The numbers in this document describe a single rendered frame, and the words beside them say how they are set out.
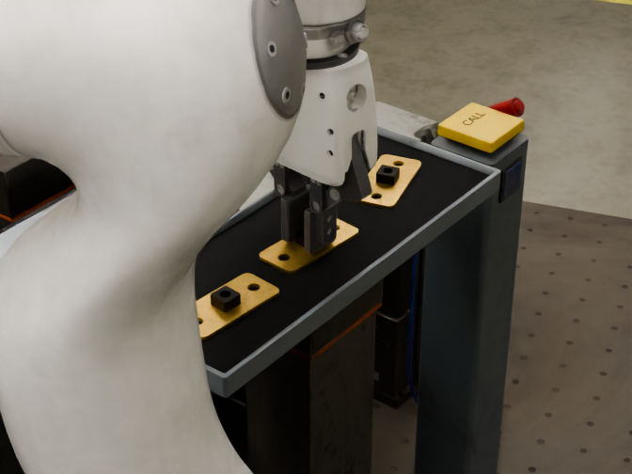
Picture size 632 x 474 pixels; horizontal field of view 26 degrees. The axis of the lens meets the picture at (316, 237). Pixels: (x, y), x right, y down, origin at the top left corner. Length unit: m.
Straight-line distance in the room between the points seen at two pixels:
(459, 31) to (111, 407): 3.75
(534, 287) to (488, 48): 2.38
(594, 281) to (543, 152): 1.77
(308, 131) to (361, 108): 0.04
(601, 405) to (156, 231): 1.21
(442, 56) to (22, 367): 3.58
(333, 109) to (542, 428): 0.75
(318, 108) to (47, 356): 0.45
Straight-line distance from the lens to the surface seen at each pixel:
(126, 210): 0.53
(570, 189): 3.51
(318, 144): 1.02
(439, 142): 1.30
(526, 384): 1.72
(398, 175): 1.19
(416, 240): 1.12
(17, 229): 1.46
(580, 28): 4.39
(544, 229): 2.01
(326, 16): 0.97
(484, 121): 1.30
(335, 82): 0.99
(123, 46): 0.50
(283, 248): 1.10
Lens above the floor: 1.77
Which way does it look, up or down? 33 degrees down
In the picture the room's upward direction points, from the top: straight up
